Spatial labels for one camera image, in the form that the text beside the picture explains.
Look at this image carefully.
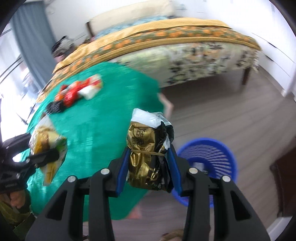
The red crumpled wrapper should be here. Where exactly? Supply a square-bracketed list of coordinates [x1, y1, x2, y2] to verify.
[63, 81, 90, 107]

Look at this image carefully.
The glass sliding door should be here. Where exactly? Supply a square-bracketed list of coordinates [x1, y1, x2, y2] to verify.
[0, 25, 41, 139]

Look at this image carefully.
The blue floral pillow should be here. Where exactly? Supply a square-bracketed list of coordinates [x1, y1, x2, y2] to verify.
[95, 22, 139, 39]
[136, 15, 171, 26]

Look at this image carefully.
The orange floral quilt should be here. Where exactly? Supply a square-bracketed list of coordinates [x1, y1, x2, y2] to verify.
[52, 24, 262, 75]

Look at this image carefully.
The pile of clothes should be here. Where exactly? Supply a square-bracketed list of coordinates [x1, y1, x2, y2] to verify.
[51, 35, 75, 57]

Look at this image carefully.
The bed with floral sheet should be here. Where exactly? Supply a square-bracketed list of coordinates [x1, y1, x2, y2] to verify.
[52, 14, 262, 87]

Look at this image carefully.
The grey-blue curtain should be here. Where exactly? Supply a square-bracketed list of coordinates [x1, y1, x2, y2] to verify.
[10, 5, 57, 77]

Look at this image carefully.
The yellow dotted blanket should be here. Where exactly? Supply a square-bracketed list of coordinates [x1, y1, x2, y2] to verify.
[92, 19, 232, 37]

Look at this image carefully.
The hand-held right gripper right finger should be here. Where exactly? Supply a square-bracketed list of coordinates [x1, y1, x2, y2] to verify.
[167, 147, 271, 241]

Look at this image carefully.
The gold and black packet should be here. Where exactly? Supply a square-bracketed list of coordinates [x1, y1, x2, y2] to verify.
[126, 108, 175, 193]

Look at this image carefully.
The green patterned tablecloth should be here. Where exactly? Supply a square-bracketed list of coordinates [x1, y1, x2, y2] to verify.
[24, 61, 166, 222]

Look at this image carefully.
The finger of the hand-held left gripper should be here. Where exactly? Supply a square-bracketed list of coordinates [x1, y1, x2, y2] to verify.
[2, 133, 31, 154]
[14, 148, 60, 179]

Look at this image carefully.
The white wardrobe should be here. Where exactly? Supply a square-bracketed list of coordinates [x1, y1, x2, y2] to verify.
[250, 0, 296, 98]

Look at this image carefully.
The person's left forearm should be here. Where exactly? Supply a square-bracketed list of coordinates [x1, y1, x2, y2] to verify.
[0, 197, 37, 234]

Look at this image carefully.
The yellow green snack packet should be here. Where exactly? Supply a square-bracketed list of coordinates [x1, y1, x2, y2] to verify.
[29, 113, 68, 187]

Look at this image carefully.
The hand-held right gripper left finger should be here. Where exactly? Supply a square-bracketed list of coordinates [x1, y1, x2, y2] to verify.
[25, 147, 131, 241]

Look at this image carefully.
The dark wooden furniture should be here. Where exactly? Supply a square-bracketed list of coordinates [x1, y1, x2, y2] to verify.
[269, 148, 296, 218]

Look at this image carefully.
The cream padded headboard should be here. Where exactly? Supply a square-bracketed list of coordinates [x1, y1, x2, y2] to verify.
[87, 0, 176, 35]

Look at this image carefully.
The person's left hand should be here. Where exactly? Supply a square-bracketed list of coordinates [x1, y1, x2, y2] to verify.
[9, 191, 29, 210]

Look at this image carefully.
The black mesh net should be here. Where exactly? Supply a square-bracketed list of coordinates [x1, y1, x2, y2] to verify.
[45, 101, 67, 114]

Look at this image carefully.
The blue plastic basket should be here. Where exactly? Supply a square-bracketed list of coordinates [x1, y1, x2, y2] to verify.
[172, 138, 238, 208]

